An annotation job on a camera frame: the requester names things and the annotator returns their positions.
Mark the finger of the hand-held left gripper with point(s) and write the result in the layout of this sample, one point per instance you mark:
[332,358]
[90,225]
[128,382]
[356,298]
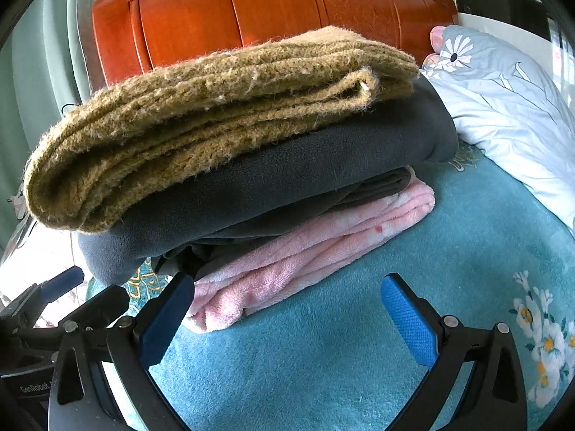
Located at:
[103,300]
[63,280]

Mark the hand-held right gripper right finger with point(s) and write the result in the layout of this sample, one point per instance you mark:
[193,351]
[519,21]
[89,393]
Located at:
[409,323]

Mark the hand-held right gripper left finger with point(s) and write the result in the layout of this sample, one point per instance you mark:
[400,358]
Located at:
[166,323]

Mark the yellow knit sweater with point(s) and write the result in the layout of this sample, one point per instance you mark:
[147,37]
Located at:
[179,121]

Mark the pink fleece garment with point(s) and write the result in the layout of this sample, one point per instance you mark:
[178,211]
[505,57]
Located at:
[278,274]

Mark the dark grey fleece garment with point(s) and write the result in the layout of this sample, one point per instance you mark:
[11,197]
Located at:
[269,179]

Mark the blue floral duvet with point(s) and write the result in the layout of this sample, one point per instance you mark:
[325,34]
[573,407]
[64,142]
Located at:
[494,107]

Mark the wooden headboard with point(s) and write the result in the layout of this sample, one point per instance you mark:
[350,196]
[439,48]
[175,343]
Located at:
[188,18]

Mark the white wardrobe with black stripe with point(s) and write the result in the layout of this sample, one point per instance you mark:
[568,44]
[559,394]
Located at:
[489,20]

